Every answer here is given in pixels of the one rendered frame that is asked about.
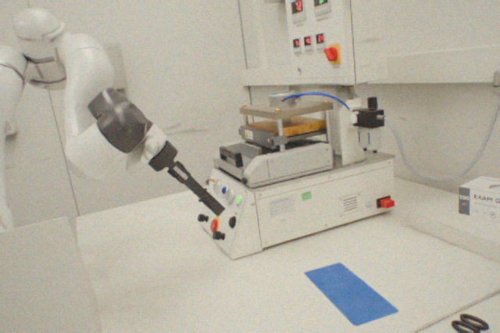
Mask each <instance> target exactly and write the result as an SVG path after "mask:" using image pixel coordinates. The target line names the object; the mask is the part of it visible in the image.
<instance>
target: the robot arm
mask: <svg viewBox="0 0 500 333"><path fill-rule="evenodd" d="M12 24H13V28H14V32H15V35H16V36H17V39H18V41H19V43H20V48H21V50H22V53H21V52H20V51H19V50H17V49H16V48H13V47H10V46H8V45H0V232H3V231H9V230H12V229H14V224H13V213H12V211H11V210H10V209H9V197H8V192H7V185H6V179H5V136H6V135H7V133H8V130H9V126H10V124H11V121H12V117H13V114H14V111H15V109H16V107H17V105H18V102H19V100H20V98H21V95H22V94H23V92H24V88H25V86H26V84H27V82H28V81H29V84H30V85H31V86H33V87H35V88H42V89H45V90H48V91H60V90H62V89H64V88H65V93H64V98H63V101H62V107H63V114H64V122H65V131H66V148H65V154H66V161H67V164H68V167H69V169H70V170H72V171H73V172H74V174H75V175H76V176H78V177H80V178H83V179H86V180H89V181H94V180H101V179H103V178H104V177H105V176H106V175H107V174H108V173H109V171H110V170H111V169H112V168H113V167H114V166H115V165H116V164H117V163H118V162H119V161H120V160H121V159H122V158H123V157H124V156H125V155H126V154H128V158H127V165H126V170H127V172H128V173H129V174H133V173H135V172H136V171H138V170H140V169H141V168H142V167H144V166H145V165H147V164H148V165H149V166H150V167H151V168H153V170H155V172H159V171H162V170H164V168H166V167H167V168H168V171H167V173H168V174H169V175H170V176H172V177H175V178H176V179H177V180H178V181H179V182H180V183H181V184H184V185H186V186H187V187H188V188H189V189H190V190H191V191H192V192H193V194H194V195H196V196H197V197H198V198H199V202H200V203H201V202H202V203H204V204H205V205H206V206H207V207H208V208H209V209H210V210H211V211H212V212H213V213H214V214H215V215H217V216H218V217H219V216H220V214H221V213H222V212H223V211H224V210H225V209H226V208H225V207H224V206H223V205H222V204H221V203H219V202H218V201H217V200H216V199H215V198H214V197H213V196H212V195H210V194H209V193H208V192H207V191H206V190H207V188H203V187H202V186H201V185H200V184H199V183H198V182H197V181H196V180H195V179H194V178H193V177H192V176H191V174H190V173H189V172H188V171H187V170H186V169H185V168H184V165H183V164H182V163H181V162H179V161H176V162H175V161H174V159H175V157H176V156H177V153H178V150H177V149H176V148H175V147H174V146H173V145H172V144H171V143H170V142H169V141H165V140H166V137H167V135H166V134H165V133H164V132H163V131H162V130H161V129H159V128H158V127H157V126H156V125H155V123H154V122H151V121H150V120H148V119H147V118H146V116H145V115H144V114H143V112H142V111H140V109H139V108H138V107H136V106H135V105H134V104H133V103H132V102H131V101H130V100H129V99H128V98H127V97H125V96H124V95H122V94H121V93H119V92H118V91H117V90H115V88H113V85H114V82H115V73H114V68H113V65H112V64H111V61H110V60H109V57H108V55H107V53H106V51H105V49H104V48H103V47H102V46H101V45H100V44H99V43H98V42H97V41H96V40H95V39H94V38H93V37H91V36H90V35H87V34H83V33H79V34H70V33H69V32H67V31H65V29H64V28H65V27H66V25H65V24H64V23H63V22H61V21H59V20H58V19H57V18H56V17H55V16H53V15H52V14H51V13H50V12H48V11H47V10H45V9H41V8H39V7H37V8H29V9H25V10H24V11H22V12H20V13H17V14H16V15H15V17H14V18H13V20H12ZM92 116H94V118H95V119H96V120H97V121H96V122H95V123H94V124H93V125H92V126H91V118H92Z"/></svg>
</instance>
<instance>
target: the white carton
mask: <svg viewBox="0 0 500 333"><path fill-rule="evenodd" d="M459 213H461V214H464V215H467V216H471V217H480V218H484V219H486V220H493V221H496V222H499V223H500V178H499V177H489V176H484V175H482V176H480V177H478V178H475V179H473V180H472V181H470V182H468V183H466V184H463V185H461V186H459Z"/></svg>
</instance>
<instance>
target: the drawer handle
mask: <svg viewBox="0 0 500 333"><path fill-rule="evenodd" d="M227 157H228V158H230V159H232V160H234V162H235V166H236V167H242V166H243V160H242V156H241V153H240V152H236V151H234V150H232V149H229V148H228V147H226V146H221V147H220V158H221V159H226V158H227Z"/></svg>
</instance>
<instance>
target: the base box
mask: <svg viewBox="0 0 500 333"><path fill-rule="evenodd" d="M394 208H395V183H394V164H393V158H391V159H386V160H381V161H378V162H375V163H370V164H366V165H363V166H358V167H355V168H352V169H348V170H343V171H339V172H335V173H332V174H327V175H323V176H320V177H314V178H308V179H305V180H302V181H296V182H293V183H289V184H283V185H281V186H277V187H274V188H268V189H265V190H262V191H258V192H250V191H249V190H248V194H247V198H246V200H245V204H244V208H243V210H242V214H241V218H240V221H239V224H238V227H237V231H236V234H235V237H234V242H233V245H232V248H231V251H230V258H231V259H236V258H238V257H241V256H246V255H248V254H252V253H254V252H261V251H262V249H263V248H266V247H268V246H272V245H276V244H279V243H281V242H286V241H288V240H292V239H294V238H299V237H302V236H304V235H308V234H311V233H314V232H317V231H322V230H324V229H328V228H330V227H336V226H339V225H342V224H346V223H350V222H352V221H355V220H359V219H362V218H365V217H370V216H372V215H375V214H378V213H382V212H385V211H388V210H390V209H394Z"/></svg>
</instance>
